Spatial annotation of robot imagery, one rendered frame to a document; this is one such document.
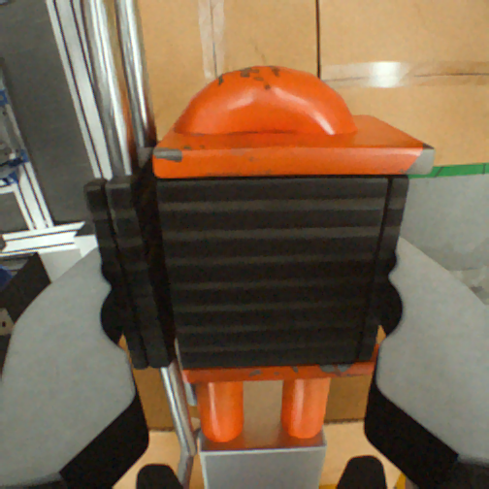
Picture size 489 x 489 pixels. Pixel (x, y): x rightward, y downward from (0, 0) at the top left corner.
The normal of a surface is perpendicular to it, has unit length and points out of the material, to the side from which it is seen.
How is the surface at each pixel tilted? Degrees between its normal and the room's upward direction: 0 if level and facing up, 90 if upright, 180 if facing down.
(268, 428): 89
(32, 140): 0
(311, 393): 1
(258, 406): 89
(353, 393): 89
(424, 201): 0
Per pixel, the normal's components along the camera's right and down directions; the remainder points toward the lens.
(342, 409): -0.01, -0.88
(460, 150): 0.04, 0.47
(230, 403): 0.47, 0.42
